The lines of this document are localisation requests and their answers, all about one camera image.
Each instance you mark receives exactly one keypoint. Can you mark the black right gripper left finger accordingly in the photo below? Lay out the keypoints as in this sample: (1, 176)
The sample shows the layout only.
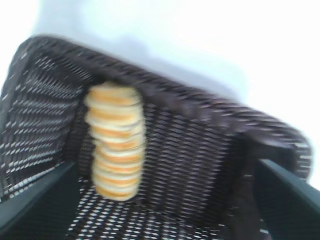
(35, 212)

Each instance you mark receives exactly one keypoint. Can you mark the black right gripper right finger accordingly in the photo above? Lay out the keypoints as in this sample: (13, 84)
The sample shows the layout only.
(292, 207)

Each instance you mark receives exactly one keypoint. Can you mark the long striped bread roll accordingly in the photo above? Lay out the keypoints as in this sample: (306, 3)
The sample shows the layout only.
(115, 150)

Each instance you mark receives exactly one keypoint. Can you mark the dark brown woven basket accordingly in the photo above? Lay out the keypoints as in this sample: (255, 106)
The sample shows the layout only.
(187, 150)

